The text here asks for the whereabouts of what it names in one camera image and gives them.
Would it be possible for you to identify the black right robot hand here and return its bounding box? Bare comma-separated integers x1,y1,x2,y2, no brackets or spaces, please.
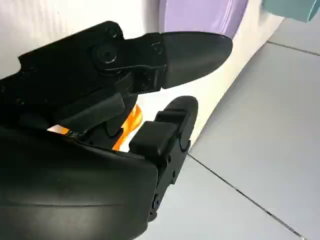
0,20,234,240

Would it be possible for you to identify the orange and white bread roll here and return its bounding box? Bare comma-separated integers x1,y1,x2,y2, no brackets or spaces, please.
46,104,144,152

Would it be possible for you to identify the lilac plate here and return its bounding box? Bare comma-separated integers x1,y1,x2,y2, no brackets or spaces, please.
162,0,248,40

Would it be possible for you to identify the pale green mug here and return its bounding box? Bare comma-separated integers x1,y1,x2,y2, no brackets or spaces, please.
262,0,320,23

